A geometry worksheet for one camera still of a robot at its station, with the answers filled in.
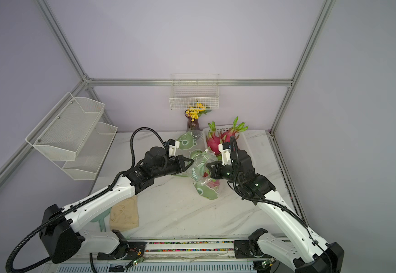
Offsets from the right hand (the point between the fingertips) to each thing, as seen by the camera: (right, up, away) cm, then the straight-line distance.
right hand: (208, 168), depth 72 cm
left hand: (-7, +2, +2) cm, 7 cm away
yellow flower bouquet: (-7, +30, +26) cm, 40 cm away
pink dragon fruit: (+11, +16, +32) cm, 38 cm away
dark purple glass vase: (-9, +23, +34) cm, 42 cm away
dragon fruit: (+4, +13, +27) cm, 30 cm away
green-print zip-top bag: (-3, -4, +3) cm, 6 cm away
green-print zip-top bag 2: (-9, +13, +32) cm, 36 cm away
